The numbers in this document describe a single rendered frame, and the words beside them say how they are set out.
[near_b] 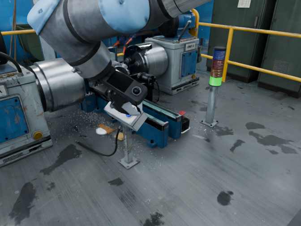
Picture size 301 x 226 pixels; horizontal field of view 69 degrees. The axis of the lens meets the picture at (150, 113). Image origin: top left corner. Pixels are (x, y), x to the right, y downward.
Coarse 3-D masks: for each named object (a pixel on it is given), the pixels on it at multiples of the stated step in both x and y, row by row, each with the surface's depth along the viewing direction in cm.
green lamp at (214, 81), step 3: (210, 78) 113; (213, 78) 111; (216, 78) 110; (219, 78) 111; (210, 81) 113; (213, 81) 112; (216, 81) 111; (219, 81) 111; (210, 84) 114; (213, 84) 112; (216, 84) 112; (219, 84) 112
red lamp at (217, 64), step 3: (213, 60) 108; (216, 60) 106; (219, 60) 106; (222, 60) 106; (213, 63) 108; (216, 63) 107; (219, 63) 107; (222, 63) 107; (213, 66) 109; (216, 66) 108; (219, 66) 107; (222, 66) 108
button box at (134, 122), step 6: (108, 108) 86; (114, 114) 83; (120, 114) 81; (144, 114) 80; (120, 120) 81; (126, 120) 78; (132, 120) 77; (138, 120) 78; (144, 120) 81; (132, 126) 77; (138, 126) 80
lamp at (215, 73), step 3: (213, 69) 109; (216, 69) 108; (219, 69) 108; (222, 69) 109; (213, 72) 110; (216, 72) 109; (219, 72) 109; (222, 72) 110; (210, 75) 113; (213, 75) 110; (216, 75) 110; (219, 75) 110; (222, 75) 111
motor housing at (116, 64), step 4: (112, 64) 121; (116, 64) 122; (120, 64) 124; (116, 68) 134; (120, 68) 130; (124, 68) 126; (124, 72) 130; (128, 72) 129; (88, 80) 132; (96, 84) 126
